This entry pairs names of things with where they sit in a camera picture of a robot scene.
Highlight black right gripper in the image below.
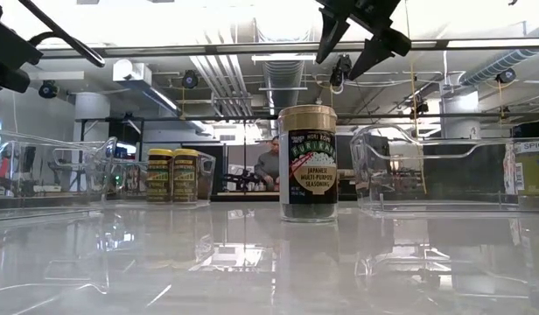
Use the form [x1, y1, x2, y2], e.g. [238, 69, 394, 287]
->
[315, 0, 413, 82]

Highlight clear plastic bin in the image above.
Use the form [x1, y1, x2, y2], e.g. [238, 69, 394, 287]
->
[349, 123, 539, 219]
[0, 126, 119, 222]
[103, 150, 217, 210]

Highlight furikake jar tan lid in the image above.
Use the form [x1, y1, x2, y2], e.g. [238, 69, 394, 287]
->
[277, 103, 340, 224]

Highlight yellow-lid dark spice jar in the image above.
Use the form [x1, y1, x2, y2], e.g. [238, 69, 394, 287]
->
[171, 148, 200, 204]
[145, 148, 175, 204]

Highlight green herb jar black lid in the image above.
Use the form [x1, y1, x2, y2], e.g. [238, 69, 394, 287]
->
[511, 122, 539, 211]

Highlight black hanging ceiling device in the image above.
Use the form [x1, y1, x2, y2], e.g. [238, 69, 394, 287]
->
[329, 54, 354, 95]

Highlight white ceiling light fixture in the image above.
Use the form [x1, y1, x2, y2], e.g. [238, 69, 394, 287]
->
[250, 53, 318, 63]

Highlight small black ceiling device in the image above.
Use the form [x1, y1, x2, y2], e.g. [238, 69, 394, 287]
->
[409, 99, 431, 120]

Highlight black monitor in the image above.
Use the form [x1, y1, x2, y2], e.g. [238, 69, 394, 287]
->
[337, 134, 389, 172]

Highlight white round column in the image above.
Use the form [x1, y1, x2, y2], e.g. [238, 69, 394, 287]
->
[74, 91, 111, 144]
[442, 89, 480, 140]

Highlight person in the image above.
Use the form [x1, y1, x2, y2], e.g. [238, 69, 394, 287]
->
[254, 135, 281, 193]

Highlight wooden background table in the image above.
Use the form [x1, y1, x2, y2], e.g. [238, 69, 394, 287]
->
[210, 191, 282, 203]

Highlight white ceiling unit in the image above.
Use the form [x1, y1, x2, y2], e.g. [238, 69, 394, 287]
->
[111, 59, 153, 84]

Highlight lit blue screen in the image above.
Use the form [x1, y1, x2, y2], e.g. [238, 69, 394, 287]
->
[115, 142, 138, 159]

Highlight white ceiling light bar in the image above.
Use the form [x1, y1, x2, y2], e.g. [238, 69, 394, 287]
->
[28, 70, 86, 81]

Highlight yellow hanging cord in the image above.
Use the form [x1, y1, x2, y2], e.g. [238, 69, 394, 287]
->
[404, 43, 428, 194]

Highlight grey ribbed ceiling duct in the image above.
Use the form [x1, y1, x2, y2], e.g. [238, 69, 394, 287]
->
[262, 59, 306, 109]

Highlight black frame beam with lights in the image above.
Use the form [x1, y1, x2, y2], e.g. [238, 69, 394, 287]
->
[37, 40, 539, 59]

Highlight striped flexible ceiling duct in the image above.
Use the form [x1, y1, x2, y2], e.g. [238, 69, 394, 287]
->
[459, 25, 539, 87]

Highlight black dome ceiling camera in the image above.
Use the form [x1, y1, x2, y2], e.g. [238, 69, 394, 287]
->
[181, 69, 200, 90]
[496, 67, 517, 85]
[38, 80, 60, 100]

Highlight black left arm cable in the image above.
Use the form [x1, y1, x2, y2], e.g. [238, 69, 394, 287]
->
[17, 0, 107, 69]

